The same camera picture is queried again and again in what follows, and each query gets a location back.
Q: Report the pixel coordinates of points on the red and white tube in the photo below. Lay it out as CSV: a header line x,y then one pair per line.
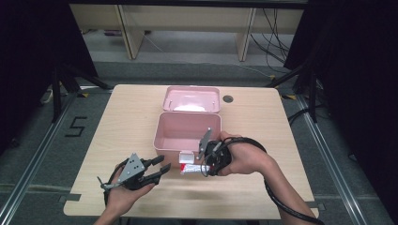
x,y
192,169

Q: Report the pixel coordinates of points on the dark round table grommet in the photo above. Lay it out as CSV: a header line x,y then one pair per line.
x,y
227,99

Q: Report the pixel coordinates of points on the black metal stand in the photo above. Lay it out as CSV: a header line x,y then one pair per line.
x,y
56,93
313,93

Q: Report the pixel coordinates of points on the person's right hand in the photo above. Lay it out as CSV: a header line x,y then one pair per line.
x,y
247,159

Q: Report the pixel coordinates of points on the beige wooden desk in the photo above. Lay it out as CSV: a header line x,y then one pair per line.
x,y
187,18

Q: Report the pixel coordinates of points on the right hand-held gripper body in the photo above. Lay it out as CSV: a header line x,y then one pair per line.
x,y
220,156

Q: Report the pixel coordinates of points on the person's left hand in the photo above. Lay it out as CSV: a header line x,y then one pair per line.
x,y
120,200

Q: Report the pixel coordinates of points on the pink lunch box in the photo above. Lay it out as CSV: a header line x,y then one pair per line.
x,y
184,128

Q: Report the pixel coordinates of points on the aluminium floor rail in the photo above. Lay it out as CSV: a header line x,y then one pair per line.
x,y
328,162
34,162

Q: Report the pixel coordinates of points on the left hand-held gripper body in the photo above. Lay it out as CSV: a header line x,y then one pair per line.
x,y
131,168

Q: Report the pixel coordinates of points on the black curtain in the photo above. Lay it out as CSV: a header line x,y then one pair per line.
x,y
31,62
359,78

